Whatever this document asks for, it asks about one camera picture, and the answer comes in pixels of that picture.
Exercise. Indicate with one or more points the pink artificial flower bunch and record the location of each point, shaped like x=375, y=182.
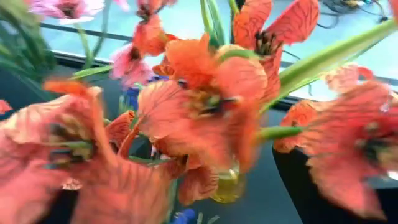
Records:
x=66, y=9
x=130, y=67

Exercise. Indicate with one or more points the orange artificial flower bunch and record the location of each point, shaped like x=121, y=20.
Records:
x=202, y=93

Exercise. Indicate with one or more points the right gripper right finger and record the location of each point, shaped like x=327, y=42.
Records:
x=289, y=193

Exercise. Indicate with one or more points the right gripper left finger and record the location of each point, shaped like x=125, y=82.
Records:
x=59, y=211

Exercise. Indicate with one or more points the yellow glass vase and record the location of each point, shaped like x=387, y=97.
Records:
x=230, y=186

